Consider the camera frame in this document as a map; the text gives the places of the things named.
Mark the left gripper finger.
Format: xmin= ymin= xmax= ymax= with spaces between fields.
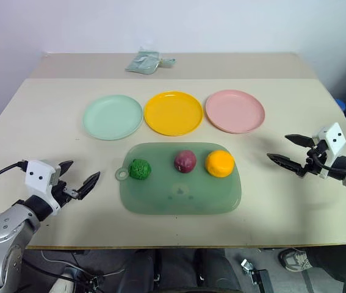
xmin=59 ymin=160 xmax=74 ymax=178
xmin=76 ymin=171 xmax=101 ymax=201

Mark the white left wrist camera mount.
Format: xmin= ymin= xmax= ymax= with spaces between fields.
xmin=24 ymin=159 xmax=62 ymax=216

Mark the translucent green cutting board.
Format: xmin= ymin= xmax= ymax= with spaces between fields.
xmin=115 ymin=142 xmax=243 ymax=216

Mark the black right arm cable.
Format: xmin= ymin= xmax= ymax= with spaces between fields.
xmin=309 ymin=151 xmax=346 ymax=176

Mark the green plastic packet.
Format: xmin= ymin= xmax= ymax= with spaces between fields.
xmin=124 ymin=49 xmax=162 ymax=75

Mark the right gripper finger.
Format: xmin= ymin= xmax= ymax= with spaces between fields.
xmin=284 ymin=133 xmax=315 ymax=148
xmin=266 ymin=153 xmax=303 ymax=176

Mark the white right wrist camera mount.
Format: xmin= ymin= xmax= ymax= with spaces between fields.
xmin=311 ymin=122 xmax=346 ymax=179

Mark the pink plate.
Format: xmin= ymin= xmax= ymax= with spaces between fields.
xmin=205 ymin=89 xmax=266 ymax=135

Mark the dark trouser leg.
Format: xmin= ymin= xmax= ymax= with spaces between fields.
xmin=305 ymin=243 xmax=346 ymax=283

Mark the mint green plate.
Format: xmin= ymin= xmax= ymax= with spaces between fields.
xmin=82 ymin=94 xmax=144 ymax=142

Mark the small green plastic item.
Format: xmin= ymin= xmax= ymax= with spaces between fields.
xmin=159 ymin=57 xmax=177 ymax=69

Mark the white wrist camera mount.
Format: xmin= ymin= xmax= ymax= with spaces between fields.
xmin=311 ymin=122 xmax=346 ymax=179
xmin=24 ymin=159 xmax=62 ymax=216

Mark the purple round fruit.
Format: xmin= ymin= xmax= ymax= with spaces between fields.
xmin=173 ymin=150 xmax=197 ymax=175

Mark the white rounded robot foot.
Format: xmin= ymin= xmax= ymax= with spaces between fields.
xmin=51 ymin=267 xmax=79 ymax=293

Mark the green broccoli toy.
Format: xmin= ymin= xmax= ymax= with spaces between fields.
xmin=128 ymin=158 xmax=152 ymax=181

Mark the orange round fruit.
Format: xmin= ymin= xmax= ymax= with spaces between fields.
xmin=204 ymin=150 xmax=235 ymax=178

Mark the metal clamp bracket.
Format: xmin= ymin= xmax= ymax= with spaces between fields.
xmin=240 ymin=258 xmax=272 ymax=287

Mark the yellow plate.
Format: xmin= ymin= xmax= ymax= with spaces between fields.
xmin=143 ymin=90 xmax=204 ymax=137

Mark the grey sneaker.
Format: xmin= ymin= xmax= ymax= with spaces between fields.
xmin=278 ymin=247 xmax=313 ymax=273

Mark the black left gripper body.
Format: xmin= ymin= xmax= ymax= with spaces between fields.
xmin=51 ymin=179 xmax=80 ymax=209

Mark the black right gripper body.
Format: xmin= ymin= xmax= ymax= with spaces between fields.
xmin=300 ymin=138 xmax=329 ymax=178

